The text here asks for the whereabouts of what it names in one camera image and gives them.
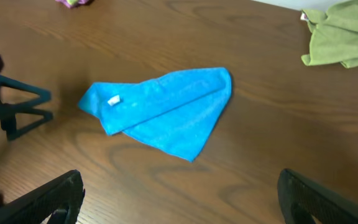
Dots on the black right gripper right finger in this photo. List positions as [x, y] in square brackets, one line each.
[303, 201]

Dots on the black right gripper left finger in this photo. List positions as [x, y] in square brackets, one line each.
[57, 201]

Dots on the blue microfiber cloth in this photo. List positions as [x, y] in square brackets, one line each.
[175, 113]

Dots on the green folded cloth middle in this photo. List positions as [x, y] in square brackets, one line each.
[72, 2]

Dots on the purple folded cloth top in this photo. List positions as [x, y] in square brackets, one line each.
[80, 2]

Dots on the green crumpled cloth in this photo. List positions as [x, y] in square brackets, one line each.
[334, 35]

